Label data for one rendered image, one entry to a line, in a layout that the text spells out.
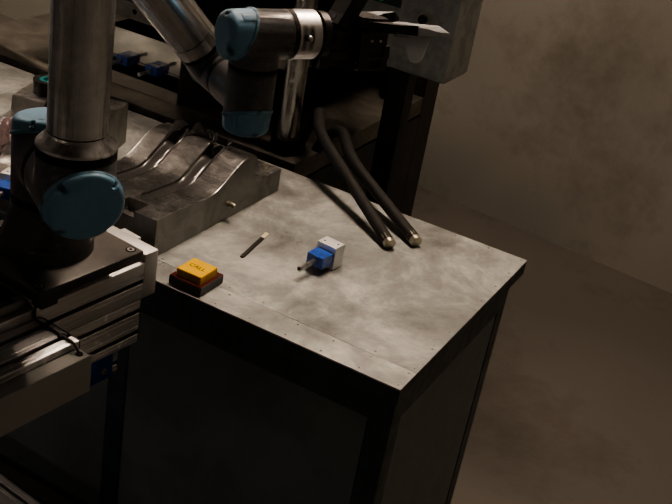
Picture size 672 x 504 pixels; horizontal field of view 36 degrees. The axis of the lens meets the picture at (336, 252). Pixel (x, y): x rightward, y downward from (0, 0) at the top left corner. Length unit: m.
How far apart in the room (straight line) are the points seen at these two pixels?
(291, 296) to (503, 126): 2.55
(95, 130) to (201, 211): 0.87
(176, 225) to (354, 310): 0.43
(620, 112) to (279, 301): 2.48
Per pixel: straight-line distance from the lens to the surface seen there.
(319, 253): 2.25
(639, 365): 3.88
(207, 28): 1.66
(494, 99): 4.56
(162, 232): 2.22
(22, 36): 3.60
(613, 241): 4.49
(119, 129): 2.72
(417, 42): 1.65
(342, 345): 2.02
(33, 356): 1.62
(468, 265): 2.42
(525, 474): 3.17
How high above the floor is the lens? 1.87
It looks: 27 degrees down
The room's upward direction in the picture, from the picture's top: 10 degrees clockwise
